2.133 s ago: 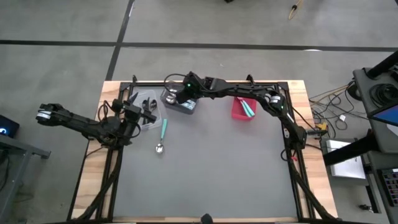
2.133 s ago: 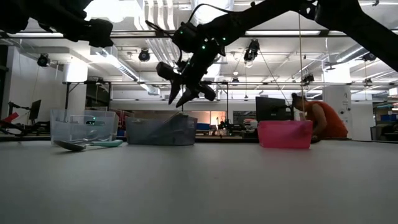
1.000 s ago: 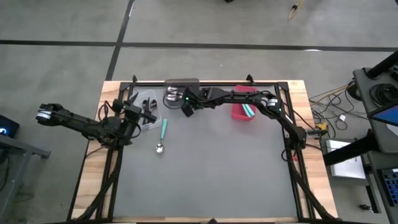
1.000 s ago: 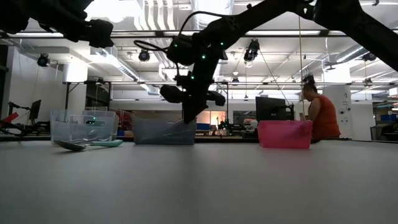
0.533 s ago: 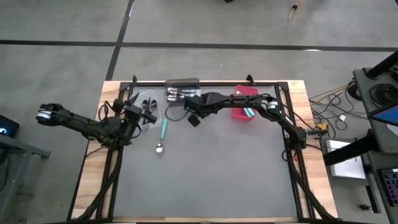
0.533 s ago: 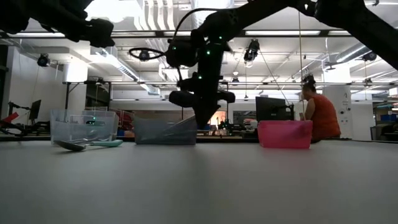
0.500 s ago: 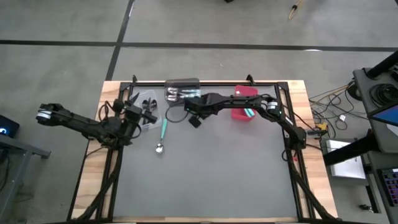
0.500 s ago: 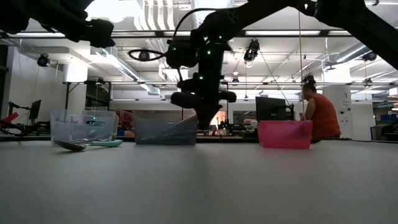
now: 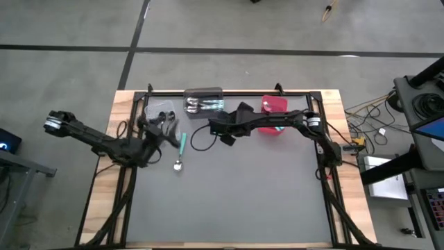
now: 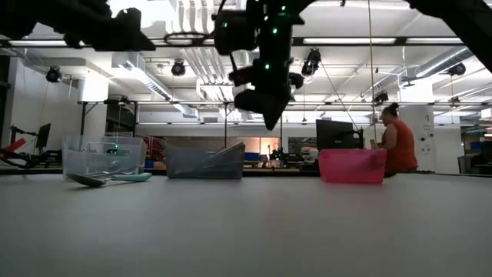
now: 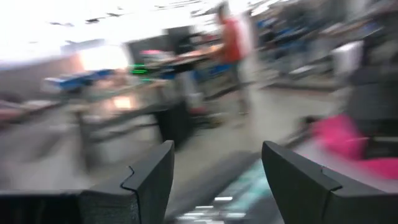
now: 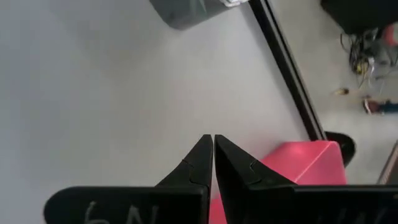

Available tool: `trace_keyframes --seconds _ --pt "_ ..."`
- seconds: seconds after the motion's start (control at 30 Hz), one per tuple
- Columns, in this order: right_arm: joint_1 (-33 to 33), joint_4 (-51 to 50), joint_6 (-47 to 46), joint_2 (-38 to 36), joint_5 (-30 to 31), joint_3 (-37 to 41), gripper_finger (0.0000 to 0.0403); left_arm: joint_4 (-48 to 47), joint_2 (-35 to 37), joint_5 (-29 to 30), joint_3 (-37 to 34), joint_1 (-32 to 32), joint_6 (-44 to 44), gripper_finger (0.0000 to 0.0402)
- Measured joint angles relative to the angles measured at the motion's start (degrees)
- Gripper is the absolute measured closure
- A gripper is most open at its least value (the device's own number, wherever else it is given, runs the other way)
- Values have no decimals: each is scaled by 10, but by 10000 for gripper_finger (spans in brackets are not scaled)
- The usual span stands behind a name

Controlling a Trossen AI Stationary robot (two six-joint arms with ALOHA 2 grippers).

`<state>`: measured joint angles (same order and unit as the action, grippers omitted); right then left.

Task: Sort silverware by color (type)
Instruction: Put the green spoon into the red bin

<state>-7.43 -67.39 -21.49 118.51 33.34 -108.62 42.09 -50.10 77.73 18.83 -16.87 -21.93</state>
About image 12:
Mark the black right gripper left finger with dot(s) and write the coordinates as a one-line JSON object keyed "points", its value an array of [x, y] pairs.
{"points": [[186, 199]]}

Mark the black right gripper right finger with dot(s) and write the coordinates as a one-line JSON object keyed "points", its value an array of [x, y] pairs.
{"points": [[248, 199]]}

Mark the red plastic container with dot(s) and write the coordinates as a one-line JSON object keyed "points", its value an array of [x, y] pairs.
{"points": [[308, 161]]}

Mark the black striped floor mat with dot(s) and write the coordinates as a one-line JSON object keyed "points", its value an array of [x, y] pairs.
{"points": [[390, 165]]}

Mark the red blue floor object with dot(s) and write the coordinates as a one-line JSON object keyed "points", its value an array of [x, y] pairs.
{"points": [[379, 106]]}

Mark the dark grey translucent container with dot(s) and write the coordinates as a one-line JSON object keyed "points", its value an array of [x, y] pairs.
{"points": [[183, 12]]}

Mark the dark floor equipment base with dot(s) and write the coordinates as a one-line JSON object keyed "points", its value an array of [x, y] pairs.
{"points": [[357, 14]]}

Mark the black metal table frame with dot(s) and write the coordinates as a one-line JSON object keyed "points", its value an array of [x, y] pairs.
{"points": [[289, 71]]}

